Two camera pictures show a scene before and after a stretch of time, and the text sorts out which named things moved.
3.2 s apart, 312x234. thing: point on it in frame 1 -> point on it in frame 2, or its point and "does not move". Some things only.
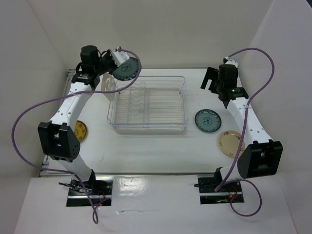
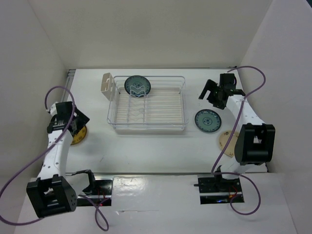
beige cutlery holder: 108,83 does not move
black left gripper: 109,55 -> 81,119
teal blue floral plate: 208,120 does not move
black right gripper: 212,73 -> 212,86
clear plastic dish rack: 154,103 does not move
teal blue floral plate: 127,70 -> 137,86
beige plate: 228,142 does not move
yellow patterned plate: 80,130 does not move
